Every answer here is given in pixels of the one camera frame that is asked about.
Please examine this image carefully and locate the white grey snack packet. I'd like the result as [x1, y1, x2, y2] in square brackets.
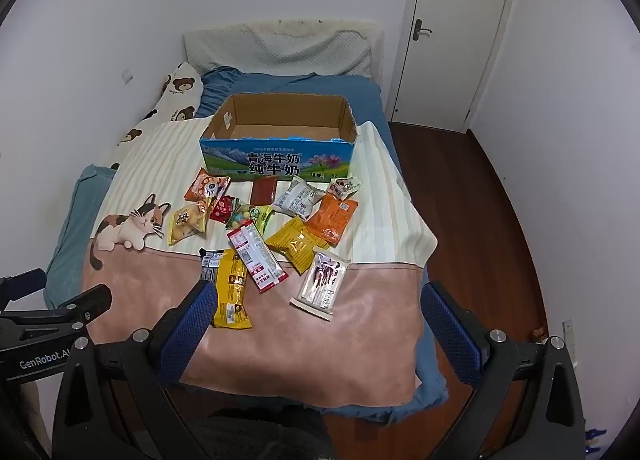
[271, 177, 324, 221]

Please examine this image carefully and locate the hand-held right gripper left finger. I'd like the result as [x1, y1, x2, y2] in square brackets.
[52, 280, 221, 460]

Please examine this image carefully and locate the white door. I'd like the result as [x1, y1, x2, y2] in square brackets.
[386, 0, 522, 135]

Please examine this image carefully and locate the blue pillow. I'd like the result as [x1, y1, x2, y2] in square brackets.
[42, 164, 117, 310]

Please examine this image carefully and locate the small white cartoon packet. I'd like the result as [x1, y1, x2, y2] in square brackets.
[327, 177, 362, 201]

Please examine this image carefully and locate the white biscuit stick packet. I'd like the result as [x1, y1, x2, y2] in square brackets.
[289, 250, 350, 322]

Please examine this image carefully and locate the orange panda snack packet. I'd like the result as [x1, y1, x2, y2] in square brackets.
[184, 167, 232, 202]

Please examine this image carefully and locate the black snack packet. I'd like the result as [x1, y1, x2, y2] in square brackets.
[198, 248, 226, 284]

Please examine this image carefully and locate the bear print pillow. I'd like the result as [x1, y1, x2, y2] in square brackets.
[102, 61, 206, 172]

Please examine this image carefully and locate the long yellow brown packet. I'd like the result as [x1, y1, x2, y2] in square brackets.
[210, 249, 254, 330]

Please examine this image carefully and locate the brown sauce packet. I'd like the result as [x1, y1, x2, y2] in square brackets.
[250, 177, 280, 207]

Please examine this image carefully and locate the small red snack packet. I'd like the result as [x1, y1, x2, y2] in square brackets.
[209, 195, 236, 224]

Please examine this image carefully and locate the yellow triangle-print snack packet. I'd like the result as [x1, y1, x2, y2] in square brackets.
[264, 216, 332, 275]

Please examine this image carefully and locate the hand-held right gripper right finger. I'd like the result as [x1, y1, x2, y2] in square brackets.
[420, 281, 588, 460]

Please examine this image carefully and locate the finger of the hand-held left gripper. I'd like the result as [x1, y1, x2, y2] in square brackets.
[0, 284, 113, 336]
[0, 268, 47, 310]

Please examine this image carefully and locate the colourful candy packet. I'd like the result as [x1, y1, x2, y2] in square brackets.
[225, 205, 252, 231]

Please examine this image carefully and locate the cat print blanket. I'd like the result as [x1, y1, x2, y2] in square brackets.
[80, 117, 439, 409]

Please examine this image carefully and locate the yellow bread snack packet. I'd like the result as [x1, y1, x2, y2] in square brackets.
[167, 200, 212, 247]

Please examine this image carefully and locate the grey white pillow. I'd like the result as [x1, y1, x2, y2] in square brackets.
[181, 16, 387, 82]

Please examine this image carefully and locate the blue printed cardboard box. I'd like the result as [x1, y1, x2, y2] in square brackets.
[199, 92, 360, 182]

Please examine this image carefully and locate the long red white packet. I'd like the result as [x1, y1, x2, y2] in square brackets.
[226, 220, 290, 295]

